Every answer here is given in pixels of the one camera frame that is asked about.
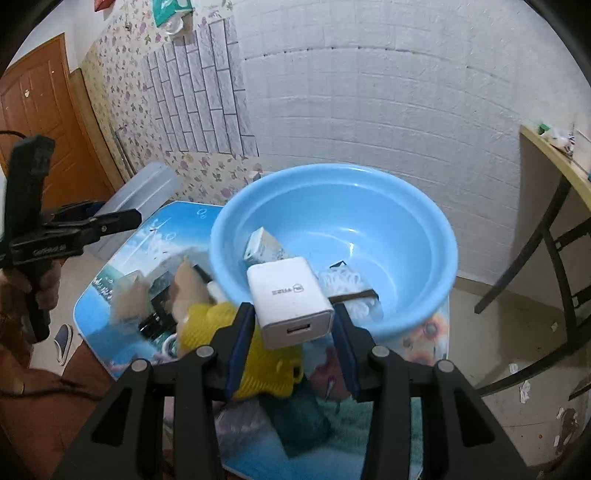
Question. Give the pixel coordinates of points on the person's left hand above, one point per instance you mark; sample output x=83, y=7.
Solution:
x=48, y=284

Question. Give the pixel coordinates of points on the black box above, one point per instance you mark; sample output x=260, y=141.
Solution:
x=154, y=323

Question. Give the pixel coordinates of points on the clear plastic storage box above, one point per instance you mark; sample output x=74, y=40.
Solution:
x=143, y=189

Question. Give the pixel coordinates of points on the white plastic hook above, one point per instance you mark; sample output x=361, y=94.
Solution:
x=169, y=345

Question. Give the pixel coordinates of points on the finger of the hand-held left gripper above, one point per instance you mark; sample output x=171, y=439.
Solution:
x=74, y=210
x=117, y=220

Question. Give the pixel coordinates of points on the brown wooden door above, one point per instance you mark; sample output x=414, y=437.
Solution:
x=41, y=106

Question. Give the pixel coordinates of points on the side table with black legs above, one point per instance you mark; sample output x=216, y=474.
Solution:
x=554, y=221

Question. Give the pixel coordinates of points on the red hanging object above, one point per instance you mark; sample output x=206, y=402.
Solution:
x=102, y=4

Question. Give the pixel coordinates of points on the white charger block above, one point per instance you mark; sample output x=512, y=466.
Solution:
x=286, y=295

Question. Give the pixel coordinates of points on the small green object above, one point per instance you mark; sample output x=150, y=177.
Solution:
x=544, y=129

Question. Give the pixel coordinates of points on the beige plush toy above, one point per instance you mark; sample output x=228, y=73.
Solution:
x=189, y=286

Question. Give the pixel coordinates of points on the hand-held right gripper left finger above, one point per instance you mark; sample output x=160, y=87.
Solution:
x=240, y=351

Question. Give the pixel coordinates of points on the small white carton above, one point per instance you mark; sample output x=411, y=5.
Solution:
x=265, y=244

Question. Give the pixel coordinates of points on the person's leg in brown trousers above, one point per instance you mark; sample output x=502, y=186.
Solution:
x=37, y=415

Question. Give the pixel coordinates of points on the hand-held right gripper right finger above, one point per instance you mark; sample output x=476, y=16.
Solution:
x=344, y=353

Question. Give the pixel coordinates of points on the white hanging plastic bag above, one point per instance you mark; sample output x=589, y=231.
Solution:
x=176, y=24

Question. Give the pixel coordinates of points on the yellow knitted cloth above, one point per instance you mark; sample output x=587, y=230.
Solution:
x=272, y=369

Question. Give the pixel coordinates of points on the light blue plastic basin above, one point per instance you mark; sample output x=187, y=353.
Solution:
x=369, y=207

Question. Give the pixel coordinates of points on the grey slipper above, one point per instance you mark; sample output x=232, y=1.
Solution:
x=62, y=342

